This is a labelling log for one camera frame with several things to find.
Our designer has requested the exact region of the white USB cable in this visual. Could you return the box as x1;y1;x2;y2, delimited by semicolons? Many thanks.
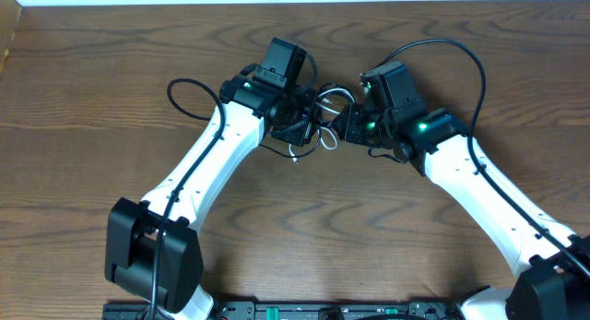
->
288;88;357;164

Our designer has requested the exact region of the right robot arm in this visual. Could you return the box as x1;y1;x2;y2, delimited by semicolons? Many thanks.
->
333;62;589;319

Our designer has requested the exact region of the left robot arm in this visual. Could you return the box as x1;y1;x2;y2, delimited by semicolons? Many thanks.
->
104;38;318;319

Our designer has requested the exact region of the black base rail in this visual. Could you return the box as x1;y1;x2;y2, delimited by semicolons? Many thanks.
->
100;300;462;320

